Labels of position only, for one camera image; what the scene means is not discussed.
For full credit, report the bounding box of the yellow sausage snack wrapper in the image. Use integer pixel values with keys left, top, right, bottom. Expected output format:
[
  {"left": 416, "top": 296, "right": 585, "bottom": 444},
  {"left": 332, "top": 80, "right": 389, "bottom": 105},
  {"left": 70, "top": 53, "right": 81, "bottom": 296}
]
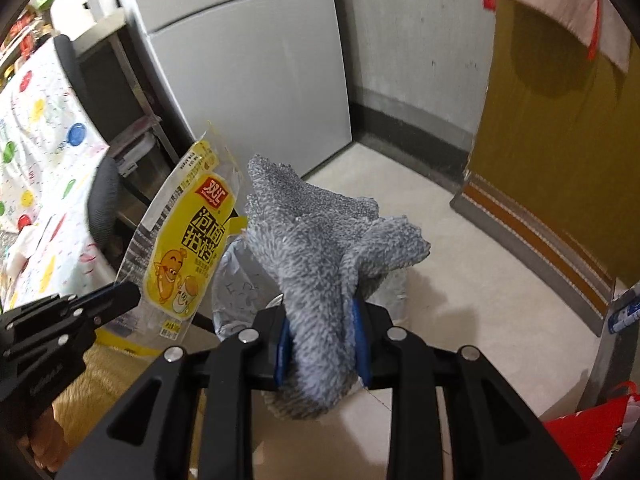
[{"left": 99, "top": 130, "right": 246, "bottom": 358}]

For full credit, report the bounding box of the grey fluffy cloth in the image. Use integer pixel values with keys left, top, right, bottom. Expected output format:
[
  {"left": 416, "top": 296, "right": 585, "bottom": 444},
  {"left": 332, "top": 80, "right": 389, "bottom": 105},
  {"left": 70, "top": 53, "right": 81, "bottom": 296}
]
[{"left": 246, "top": 155, "right": 431, "bottom": 419}]

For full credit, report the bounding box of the trash bin with plastic liner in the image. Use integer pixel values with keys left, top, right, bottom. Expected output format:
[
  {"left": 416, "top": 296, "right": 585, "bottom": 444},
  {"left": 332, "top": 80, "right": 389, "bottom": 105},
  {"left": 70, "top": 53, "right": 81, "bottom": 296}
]
[{"left": 210, "top": 236, "right": 409, "bottom": 341}]

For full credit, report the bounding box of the person's left hand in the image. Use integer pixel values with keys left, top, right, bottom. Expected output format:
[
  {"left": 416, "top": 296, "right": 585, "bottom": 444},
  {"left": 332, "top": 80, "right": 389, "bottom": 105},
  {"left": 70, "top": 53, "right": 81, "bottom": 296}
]
[{"left": 17, "top": 406, "right": 70, "bottom": 472}]

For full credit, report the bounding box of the yellow cushion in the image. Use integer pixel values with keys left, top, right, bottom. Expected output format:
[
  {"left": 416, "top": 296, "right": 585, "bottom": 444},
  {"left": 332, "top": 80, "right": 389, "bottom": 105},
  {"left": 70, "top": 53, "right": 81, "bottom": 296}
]
[{"left": 54, "top": 346, "right": 204, "bottom": 479}]

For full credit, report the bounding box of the red plastic bag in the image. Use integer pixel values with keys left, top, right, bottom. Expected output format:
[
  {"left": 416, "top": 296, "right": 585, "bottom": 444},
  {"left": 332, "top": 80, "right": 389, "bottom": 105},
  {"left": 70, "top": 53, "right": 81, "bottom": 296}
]
[{"left": 544, "top": 382, "right": 639, "bottom": 479}]

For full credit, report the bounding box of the polka dot plastic cover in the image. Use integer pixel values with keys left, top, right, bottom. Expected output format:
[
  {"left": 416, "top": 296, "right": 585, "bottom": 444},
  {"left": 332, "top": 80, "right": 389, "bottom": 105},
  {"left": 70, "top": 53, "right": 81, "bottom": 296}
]
[{"left": 1, "top": 35, "right": 115, "bottom": 311}]

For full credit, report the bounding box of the blue white tube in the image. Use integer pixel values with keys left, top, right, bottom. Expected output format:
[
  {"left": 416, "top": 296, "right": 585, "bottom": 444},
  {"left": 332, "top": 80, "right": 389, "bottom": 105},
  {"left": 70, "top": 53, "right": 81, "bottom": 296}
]
[{"left": 608, "top": 297, "right": 640, "bottom": 334}]

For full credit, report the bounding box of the brown wooden door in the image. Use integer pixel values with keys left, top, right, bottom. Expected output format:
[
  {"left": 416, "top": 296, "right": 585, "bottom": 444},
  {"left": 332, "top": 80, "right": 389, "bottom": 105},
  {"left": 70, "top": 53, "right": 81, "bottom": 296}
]
[{"left": 451, "top": 0, "right": 639, "bottom": 333}]

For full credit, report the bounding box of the white air fryer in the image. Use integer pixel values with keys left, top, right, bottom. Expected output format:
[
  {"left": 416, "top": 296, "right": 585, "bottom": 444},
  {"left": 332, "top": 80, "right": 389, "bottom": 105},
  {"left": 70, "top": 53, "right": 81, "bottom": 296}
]
[{"left": 50, "top": 0, "right": 118, "bottom": 41}]

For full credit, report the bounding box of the grey refrigerator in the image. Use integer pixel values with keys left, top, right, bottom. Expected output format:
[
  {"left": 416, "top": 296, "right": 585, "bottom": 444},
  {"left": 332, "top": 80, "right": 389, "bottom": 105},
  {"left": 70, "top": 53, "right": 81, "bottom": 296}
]
[{"left": 120, "top": 0, "right": 352, "bottom": 174}]

